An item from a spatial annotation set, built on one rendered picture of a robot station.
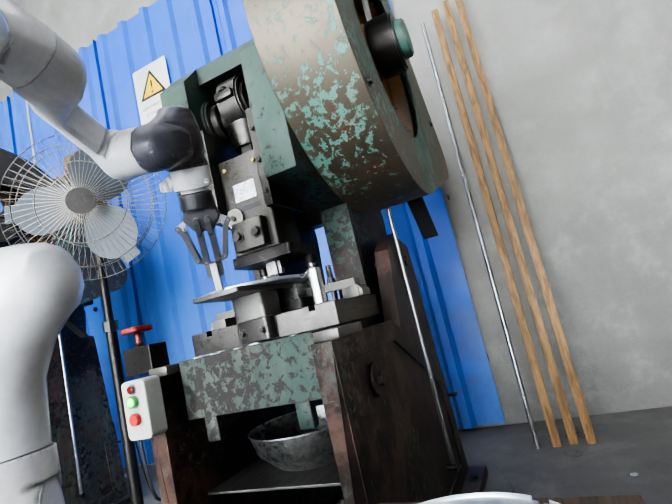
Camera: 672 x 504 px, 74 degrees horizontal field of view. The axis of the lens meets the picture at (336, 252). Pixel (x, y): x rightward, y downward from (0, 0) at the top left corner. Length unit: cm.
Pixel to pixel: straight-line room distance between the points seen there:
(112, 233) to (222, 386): 97
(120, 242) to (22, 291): 134
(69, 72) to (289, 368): 69
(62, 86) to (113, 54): 305
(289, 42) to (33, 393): 72
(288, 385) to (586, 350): 156
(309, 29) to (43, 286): 64
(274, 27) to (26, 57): 43
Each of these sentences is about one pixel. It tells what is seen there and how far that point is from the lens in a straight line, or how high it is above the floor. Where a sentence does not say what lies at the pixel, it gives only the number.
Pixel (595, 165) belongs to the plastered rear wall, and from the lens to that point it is 234.
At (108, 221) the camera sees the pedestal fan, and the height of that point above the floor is 122.
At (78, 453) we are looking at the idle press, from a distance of 266.
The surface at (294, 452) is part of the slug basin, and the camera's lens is 119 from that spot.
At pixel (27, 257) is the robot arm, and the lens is 62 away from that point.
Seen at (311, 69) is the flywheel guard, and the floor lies 114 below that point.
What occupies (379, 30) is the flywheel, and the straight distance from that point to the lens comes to 126.
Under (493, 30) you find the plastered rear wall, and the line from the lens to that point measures 257.
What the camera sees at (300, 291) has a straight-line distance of 124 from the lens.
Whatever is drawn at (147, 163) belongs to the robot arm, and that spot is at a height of 104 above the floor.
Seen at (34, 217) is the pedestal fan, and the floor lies 127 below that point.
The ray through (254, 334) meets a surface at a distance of 115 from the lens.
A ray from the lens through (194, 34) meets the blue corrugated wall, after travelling 339.
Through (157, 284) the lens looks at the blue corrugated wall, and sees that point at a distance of 321.
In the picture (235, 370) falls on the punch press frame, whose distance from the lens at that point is 112.
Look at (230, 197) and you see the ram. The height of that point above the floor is 106.
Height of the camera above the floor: 66
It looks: 8 degrees up
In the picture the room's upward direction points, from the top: 13 degrees counter-clockwise
